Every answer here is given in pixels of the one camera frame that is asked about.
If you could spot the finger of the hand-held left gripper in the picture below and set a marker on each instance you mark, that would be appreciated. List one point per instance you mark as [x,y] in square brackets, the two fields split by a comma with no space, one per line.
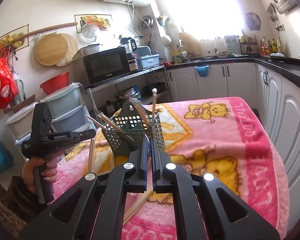
[86,133]

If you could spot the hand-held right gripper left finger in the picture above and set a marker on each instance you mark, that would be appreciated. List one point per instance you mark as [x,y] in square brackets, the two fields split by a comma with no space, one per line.
[147,162]

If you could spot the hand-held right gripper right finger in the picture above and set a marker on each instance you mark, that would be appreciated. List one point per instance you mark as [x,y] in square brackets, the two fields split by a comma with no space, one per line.
[154,162]

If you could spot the bamboo chopstick pair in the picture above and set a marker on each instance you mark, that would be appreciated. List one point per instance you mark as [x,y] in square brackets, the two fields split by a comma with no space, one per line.
[153,110]
[91,155]
[137,207]

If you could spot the green plastic utensil basket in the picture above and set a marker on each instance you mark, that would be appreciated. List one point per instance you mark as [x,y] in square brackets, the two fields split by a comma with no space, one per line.
[125,140]

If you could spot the person's left forearm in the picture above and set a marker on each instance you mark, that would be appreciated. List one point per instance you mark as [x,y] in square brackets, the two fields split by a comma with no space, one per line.
[10,205]

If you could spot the hanging kitchen utensils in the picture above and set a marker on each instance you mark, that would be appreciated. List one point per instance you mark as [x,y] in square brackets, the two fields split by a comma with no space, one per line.
[275,15]

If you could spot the person's left hand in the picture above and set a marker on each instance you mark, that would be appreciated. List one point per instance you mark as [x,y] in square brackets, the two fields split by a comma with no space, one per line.
[27,172]

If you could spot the white plastic drawer unit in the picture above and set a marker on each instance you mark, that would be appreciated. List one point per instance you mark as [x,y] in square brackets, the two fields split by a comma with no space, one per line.
[21,125]

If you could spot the pale blue plastic drawer unit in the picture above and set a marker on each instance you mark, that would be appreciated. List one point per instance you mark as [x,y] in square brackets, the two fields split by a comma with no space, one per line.
[65,105]

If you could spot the small steel pot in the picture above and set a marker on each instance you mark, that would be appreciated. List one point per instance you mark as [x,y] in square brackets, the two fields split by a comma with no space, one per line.
[110,106]

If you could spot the brown woven basket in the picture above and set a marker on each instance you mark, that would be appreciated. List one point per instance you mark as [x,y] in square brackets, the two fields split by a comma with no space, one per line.
[23,103]

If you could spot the blue bag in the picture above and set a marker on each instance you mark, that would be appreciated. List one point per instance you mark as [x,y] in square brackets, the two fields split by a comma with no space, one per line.
[0,152]

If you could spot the stacked steel pots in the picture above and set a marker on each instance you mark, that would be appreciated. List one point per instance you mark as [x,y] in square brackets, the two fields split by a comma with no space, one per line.
[126,95]

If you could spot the red plastic basin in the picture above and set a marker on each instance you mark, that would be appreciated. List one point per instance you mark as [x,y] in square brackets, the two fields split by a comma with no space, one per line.
[55,83]

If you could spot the black microwave oven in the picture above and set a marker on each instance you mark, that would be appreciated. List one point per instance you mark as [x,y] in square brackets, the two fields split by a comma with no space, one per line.
[106,66]

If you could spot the red and white plastic bag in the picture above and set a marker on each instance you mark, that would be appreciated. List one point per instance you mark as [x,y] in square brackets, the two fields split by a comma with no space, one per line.
[1,80]

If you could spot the black wok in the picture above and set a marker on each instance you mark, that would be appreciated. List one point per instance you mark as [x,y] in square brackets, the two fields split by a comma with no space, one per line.
[155,88]

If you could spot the pink printed blanket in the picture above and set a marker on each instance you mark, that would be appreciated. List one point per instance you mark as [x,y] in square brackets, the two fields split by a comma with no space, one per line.
[227,142]

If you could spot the steel kitchen rack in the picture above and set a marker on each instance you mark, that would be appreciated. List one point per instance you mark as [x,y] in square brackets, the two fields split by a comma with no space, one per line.
[140,72]

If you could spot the round woven straw mat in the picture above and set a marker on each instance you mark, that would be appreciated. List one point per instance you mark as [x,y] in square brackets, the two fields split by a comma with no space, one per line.
[73,47]

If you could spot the round bamboo board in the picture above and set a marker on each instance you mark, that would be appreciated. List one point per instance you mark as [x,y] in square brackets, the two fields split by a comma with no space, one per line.
[51,48]

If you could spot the black blender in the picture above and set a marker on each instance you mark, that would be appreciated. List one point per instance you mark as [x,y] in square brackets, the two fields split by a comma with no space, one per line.
[130,52]

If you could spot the blue dish drainer box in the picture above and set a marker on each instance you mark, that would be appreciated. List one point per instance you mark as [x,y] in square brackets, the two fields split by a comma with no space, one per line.
[147,60]

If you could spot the clear plastic cover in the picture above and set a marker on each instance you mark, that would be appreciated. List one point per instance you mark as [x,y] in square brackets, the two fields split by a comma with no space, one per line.
[90,33]

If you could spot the blue hanging bin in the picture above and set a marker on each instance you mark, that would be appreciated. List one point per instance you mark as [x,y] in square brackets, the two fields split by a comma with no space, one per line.
[202,71]

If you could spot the long wooden rolling pin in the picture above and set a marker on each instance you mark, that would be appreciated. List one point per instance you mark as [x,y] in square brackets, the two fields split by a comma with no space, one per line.
[40,31]

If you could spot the beige cutting board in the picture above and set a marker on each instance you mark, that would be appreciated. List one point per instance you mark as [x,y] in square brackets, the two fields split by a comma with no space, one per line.
[190,43]

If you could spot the patterned bowl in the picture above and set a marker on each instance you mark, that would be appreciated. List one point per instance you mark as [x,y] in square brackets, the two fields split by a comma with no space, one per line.
[221,53]

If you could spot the white base cabinets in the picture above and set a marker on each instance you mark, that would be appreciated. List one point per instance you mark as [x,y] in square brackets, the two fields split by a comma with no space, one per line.
[277,100]

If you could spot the pale green knife block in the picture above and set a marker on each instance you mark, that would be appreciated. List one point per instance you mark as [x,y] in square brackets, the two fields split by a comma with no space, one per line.
[232,45]

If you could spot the black spice rack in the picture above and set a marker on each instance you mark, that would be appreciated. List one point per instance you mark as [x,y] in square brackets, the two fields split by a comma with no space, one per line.
[249,46]

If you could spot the black countertop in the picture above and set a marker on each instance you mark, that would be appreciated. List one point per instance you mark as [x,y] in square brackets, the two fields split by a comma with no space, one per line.
[277,66]

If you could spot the kitchen window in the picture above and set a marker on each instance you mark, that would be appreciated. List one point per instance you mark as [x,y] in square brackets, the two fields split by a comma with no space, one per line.
[202,10]

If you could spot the group of condiment bottles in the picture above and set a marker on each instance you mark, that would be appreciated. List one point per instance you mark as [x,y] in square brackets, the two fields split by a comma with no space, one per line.
[271,47]

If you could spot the gas stove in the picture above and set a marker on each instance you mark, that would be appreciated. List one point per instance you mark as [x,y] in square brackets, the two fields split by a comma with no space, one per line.
[282,59]

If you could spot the fruit wall picture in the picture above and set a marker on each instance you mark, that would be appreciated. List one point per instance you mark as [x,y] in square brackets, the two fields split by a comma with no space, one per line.
[95,21]
[10,40]

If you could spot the white round wall container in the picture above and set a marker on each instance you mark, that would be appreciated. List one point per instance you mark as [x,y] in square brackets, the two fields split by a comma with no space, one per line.
[166,40]

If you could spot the wall-mounted utensil holder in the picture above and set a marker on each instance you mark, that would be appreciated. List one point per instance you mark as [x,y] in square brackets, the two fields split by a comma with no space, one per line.
[163,21]

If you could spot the small round wall fan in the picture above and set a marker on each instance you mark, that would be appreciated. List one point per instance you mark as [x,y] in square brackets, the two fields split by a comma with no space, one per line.
[253,21]

